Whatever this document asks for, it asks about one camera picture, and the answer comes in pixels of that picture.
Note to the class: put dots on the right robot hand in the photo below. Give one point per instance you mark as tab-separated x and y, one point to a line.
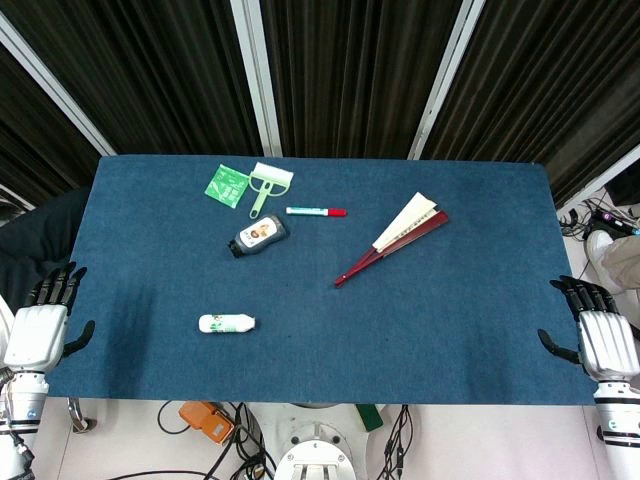
602	340

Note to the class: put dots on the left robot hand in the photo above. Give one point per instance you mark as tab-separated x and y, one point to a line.
37	332

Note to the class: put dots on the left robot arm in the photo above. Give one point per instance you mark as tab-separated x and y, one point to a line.
22	405

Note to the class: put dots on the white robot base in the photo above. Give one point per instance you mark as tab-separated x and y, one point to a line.
314	450

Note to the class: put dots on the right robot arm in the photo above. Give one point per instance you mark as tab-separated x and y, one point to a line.
617	420

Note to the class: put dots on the white plastic bottle green label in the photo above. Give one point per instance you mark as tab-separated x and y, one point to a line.
226	323

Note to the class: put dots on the dark squeeze bottle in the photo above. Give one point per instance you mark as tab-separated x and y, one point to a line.
258	235

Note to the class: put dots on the person's leg beige trousers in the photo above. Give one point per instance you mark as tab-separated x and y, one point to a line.
622	265

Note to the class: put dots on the metal table leg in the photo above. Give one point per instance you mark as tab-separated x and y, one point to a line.
77	415

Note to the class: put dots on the black cloth heap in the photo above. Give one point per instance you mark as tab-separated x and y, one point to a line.
35	240

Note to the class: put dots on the white shoe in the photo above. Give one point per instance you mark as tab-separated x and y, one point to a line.
600	247

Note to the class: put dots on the orange pedal box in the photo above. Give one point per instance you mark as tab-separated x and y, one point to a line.
206	422

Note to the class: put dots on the red folding fan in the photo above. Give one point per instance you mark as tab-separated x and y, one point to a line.
400	234

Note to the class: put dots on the green snack packet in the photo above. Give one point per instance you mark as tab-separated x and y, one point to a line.
225	186

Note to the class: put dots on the green rectangular block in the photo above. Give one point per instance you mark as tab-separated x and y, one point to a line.
369	417

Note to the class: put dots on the blue table cloth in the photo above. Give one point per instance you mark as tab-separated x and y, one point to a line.
315	285

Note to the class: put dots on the red capped white marker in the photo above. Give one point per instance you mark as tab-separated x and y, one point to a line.
316	211

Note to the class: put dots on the black curtain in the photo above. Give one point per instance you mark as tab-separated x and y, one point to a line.
350	75

